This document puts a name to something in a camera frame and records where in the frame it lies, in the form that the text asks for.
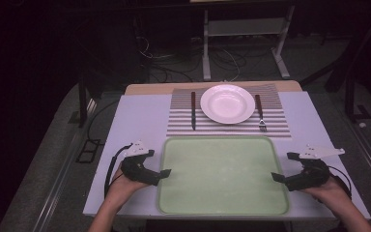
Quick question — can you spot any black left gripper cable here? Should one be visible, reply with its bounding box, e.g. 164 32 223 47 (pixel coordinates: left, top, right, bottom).
103 143 133 198

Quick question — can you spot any white metal stand frame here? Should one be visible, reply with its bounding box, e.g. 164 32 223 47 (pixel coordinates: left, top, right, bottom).
202 4 297 82

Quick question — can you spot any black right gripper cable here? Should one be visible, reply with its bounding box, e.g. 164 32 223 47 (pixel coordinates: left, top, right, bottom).
328 165 353 200

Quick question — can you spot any green tray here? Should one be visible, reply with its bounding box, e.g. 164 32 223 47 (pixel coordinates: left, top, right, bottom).
157 135 291 217

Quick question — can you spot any striped placemat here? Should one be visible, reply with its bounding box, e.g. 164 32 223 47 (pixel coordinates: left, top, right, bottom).
166 83 293 139

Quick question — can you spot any black floor frame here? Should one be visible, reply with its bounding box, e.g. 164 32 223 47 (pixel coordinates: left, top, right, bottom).
75 138 101 164

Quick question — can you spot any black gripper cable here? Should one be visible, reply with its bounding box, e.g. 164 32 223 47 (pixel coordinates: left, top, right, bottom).
328 165 353 200
103 143 133 198

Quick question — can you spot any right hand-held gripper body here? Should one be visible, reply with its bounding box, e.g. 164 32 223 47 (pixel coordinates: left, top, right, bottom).
284 144 347 192

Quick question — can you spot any tangle of floor cables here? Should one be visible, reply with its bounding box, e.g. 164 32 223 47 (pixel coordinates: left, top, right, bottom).
136 35 249 83

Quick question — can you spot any white plate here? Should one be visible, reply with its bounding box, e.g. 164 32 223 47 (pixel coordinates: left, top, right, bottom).
199 83 256 126

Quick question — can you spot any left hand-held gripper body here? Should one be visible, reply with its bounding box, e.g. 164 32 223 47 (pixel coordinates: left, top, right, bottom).
120 139 161 188

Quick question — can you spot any black stand post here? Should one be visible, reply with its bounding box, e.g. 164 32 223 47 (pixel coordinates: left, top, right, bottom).
69 75 93 129

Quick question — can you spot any brown-handled knife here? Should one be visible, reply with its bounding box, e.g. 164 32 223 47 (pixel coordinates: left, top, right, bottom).
190 91 197 131

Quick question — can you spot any black stand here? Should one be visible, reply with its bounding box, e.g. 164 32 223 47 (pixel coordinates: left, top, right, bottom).
343 62 371 124

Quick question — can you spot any brown-handled fork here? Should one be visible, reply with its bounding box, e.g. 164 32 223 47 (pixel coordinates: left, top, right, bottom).
254 94 268 132

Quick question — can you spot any person's left hand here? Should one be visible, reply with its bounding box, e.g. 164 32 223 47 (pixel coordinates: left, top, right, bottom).
105 164 151 208

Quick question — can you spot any person's right hand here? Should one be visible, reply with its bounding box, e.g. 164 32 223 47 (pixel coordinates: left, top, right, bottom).
301 178 353 216

